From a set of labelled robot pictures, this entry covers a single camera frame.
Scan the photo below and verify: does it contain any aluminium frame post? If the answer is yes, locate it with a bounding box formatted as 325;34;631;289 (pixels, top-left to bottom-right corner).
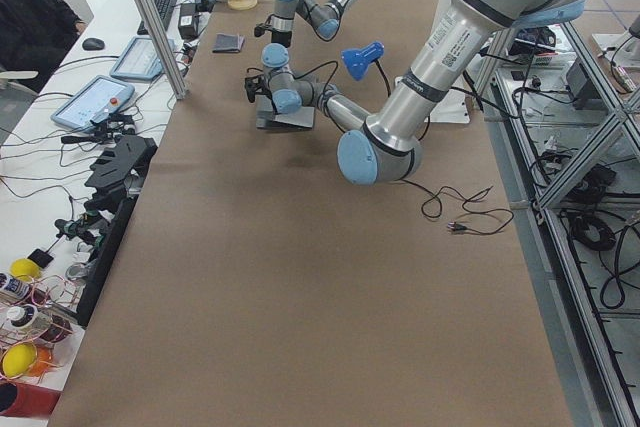
134;0;187;100

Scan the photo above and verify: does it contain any yellow ball front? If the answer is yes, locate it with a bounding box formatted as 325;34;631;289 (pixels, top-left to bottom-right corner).
1;344;37;378

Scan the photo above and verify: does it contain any black keyboard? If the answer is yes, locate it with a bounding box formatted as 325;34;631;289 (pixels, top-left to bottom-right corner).
153;0;177;30

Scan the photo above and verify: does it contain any blue teach pendant near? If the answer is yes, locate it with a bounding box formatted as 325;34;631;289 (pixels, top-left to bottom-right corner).
50;75;135;131

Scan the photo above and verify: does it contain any folded grey cloth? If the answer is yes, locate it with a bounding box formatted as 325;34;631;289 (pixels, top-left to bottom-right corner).
212;33;245;53

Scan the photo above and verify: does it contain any black computer mouse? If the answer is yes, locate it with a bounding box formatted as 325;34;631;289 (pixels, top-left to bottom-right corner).
82;37;105;51

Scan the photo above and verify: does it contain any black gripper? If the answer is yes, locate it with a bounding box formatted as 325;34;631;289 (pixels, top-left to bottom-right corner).
254;16;294;46
244;74;270;103

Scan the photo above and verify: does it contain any yellow ball back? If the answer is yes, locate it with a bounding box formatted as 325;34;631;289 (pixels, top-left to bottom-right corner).
9;258;41;282

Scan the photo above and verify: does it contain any yellow ball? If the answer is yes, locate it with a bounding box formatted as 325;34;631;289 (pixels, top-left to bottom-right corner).
9;258;41;282
1;344;37;378

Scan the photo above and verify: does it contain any blue teach pendant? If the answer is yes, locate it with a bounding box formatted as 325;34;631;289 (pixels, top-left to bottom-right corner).
110;36;163;82
50;75;135;131

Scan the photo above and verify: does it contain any blue teach pendant far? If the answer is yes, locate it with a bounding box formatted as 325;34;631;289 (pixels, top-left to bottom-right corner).
110;36;163;82

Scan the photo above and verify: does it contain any black tool holder stand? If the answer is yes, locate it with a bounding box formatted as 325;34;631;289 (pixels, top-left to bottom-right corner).
84;135;158;213

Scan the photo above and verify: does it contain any seated person in black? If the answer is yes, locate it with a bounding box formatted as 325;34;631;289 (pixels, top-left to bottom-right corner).
1;0;87;92

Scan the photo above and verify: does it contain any blue desk lamp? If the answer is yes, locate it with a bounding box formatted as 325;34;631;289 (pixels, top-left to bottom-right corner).
341;41;391;96

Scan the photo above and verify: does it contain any grey laptop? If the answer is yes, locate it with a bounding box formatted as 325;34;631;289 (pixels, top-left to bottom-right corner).
256;96;315;132

